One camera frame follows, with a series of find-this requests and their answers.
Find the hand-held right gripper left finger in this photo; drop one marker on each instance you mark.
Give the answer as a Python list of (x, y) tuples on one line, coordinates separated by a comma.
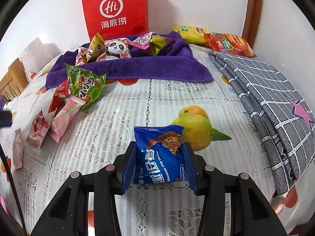
[(129, 167)]

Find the purple fuzzy item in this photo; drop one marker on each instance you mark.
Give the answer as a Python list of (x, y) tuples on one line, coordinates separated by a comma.
[(2, 104)]

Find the blue cookie packet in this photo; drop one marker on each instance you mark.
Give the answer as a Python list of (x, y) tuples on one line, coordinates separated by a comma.
[(152, 162)]

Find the white plastic bag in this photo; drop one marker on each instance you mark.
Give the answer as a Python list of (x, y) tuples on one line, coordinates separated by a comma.
[(37, 51)]

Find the orange chip bag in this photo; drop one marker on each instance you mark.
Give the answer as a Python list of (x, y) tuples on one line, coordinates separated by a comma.
[(233, 45)]

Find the pale pink peach packet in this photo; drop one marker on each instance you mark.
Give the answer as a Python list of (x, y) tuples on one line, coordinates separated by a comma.
[(65, 118)]

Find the yellow chip bag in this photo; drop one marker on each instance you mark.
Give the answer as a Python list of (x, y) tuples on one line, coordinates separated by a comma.
[(192, 36)]

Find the grey checked cloth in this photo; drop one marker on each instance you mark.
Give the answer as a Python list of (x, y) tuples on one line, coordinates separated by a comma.
[(265, 91)]

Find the red paper bag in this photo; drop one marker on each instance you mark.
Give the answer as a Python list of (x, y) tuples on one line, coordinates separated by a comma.
[(93, 7)]

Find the panda print snack packet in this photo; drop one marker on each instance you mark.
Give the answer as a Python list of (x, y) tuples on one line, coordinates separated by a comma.
[(115, 49)]

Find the purple towel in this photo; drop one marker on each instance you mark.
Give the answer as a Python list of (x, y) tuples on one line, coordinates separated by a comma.
[(157, 68)]

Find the brown wooden door frame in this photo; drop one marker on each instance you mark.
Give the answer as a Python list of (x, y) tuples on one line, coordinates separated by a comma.
[(253, 12)]

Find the strawberry print snack packet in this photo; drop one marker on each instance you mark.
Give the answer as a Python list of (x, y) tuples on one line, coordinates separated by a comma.
[(39, 131), (17, 150), (82, 56)]

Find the green snack packet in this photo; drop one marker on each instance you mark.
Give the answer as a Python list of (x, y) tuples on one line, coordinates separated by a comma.
[(85, 86)]

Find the olive yellow snack packet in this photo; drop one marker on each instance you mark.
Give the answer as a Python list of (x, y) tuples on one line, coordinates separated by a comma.
[(160, 43)]

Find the red snack packet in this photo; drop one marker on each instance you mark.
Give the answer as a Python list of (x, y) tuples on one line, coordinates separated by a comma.
[(59, 95)]

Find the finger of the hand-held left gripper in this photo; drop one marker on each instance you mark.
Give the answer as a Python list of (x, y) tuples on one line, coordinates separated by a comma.
[(5, 120)]

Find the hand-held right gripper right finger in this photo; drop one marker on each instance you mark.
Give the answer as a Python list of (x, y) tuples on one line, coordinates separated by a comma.
[(190, 169)]

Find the wooden chair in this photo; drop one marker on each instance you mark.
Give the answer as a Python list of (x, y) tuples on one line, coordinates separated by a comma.
[(14, 75)]

